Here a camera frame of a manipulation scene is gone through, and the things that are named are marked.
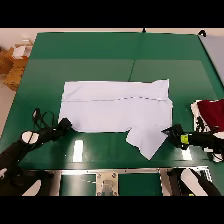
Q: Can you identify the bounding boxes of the silver frame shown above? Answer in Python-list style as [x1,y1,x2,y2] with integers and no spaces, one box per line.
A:
[19,166,214,197]

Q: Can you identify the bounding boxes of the black and white patterned garment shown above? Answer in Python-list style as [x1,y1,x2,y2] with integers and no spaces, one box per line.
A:
[190,99,224,136]

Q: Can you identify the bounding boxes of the white shirt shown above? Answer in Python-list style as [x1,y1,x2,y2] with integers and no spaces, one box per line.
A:
[58,79,174,161]

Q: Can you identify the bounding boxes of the brown cardboard box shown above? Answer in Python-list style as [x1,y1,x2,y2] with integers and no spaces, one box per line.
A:
[3,65,28,92]
[0,46,31,76]

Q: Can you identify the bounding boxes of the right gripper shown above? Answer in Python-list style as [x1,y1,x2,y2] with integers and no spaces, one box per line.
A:
[161,123,185,145]

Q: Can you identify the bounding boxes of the red garment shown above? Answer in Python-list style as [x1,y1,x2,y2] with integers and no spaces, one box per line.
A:
[196,98,224,133]

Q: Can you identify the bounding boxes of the black cable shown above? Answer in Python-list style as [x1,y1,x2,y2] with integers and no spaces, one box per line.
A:
[31,107,58,130]

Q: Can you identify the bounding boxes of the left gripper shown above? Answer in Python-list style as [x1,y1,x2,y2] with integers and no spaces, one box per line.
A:
[55,117,73,135]

